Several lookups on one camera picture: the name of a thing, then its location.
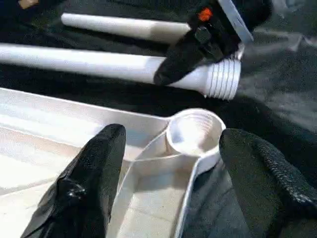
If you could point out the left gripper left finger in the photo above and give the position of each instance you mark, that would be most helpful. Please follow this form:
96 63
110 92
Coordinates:
81 188

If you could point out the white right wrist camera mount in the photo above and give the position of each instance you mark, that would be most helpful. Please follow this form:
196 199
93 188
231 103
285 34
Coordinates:
237 22

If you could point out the white plastic table leg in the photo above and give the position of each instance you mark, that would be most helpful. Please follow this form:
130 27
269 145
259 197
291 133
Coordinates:
111 24
74 62

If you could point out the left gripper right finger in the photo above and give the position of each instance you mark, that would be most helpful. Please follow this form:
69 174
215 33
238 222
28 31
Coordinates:
267 193

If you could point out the black work mat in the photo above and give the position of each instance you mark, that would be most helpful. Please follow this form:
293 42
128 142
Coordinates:
272 99

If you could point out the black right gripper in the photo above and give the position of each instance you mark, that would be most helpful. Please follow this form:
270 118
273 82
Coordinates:
218 34

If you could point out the white plastic table top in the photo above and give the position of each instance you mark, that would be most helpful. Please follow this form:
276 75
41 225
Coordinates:
49 138

